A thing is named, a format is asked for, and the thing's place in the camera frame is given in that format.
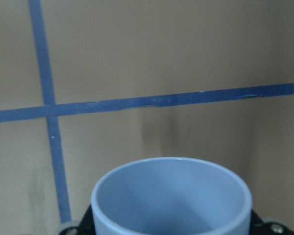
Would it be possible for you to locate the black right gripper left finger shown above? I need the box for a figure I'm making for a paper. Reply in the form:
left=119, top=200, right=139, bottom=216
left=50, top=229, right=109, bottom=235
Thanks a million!
left=77, top=206, right=95, bottom=235

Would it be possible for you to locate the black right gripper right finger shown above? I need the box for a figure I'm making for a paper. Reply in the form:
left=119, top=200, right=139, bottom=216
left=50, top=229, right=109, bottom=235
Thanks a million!
left=249, top=210, right=265, bottom=235

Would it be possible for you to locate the light blue plastic cup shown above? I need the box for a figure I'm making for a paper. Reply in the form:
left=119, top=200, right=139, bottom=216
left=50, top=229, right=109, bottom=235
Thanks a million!
left=91, top=157, right=252, bottom=235

